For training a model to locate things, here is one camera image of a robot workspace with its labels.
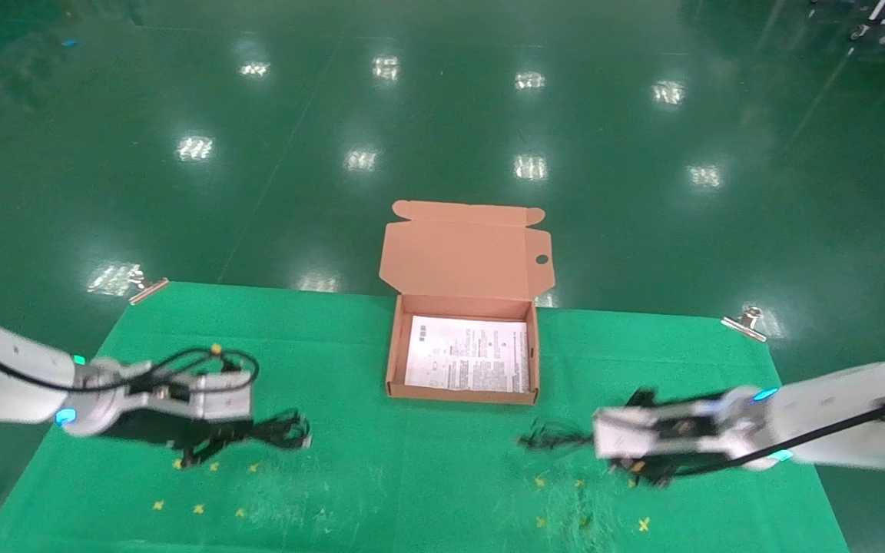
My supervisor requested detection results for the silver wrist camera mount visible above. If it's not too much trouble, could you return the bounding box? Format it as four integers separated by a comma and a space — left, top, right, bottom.
592, 401, 731, 462
124, 371, 255, 423

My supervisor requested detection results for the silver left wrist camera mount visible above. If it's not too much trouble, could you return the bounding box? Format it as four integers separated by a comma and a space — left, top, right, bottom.
124, 371, 255, 423

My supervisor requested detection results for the white printed paper sheet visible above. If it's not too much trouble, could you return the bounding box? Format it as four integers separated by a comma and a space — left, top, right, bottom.
404, 315, 530, 394

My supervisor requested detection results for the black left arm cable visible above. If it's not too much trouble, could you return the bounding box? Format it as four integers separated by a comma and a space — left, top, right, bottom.
0, 329, 260, 394

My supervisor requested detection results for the brown cardboard box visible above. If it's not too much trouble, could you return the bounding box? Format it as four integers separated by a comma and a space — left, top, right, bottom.
379, 200, 556, 406

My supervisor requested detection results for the green table cloth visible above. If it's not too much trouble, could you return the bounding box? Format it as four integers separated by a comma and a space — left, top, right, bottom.
0, 281, 850, 553

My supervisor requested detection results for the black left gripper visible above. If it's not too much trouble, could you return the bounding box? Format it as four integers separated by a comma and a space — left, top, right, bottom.
101, 413, 259, 471

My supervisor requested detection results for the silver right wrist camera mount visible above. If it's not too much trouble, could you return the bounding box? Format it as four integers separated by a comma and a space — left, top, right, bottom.
592, 401, 731, 462

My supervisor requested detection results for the silver metal clip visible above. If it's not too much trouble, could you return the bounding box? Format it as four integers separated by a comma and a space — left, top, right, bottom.
721, 306, 768, 343
129, 278, 171, 306

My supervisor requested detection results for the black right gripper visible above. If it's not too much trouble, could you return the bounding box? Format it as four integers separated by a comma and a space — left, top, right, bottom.
610, 386, 743, 488

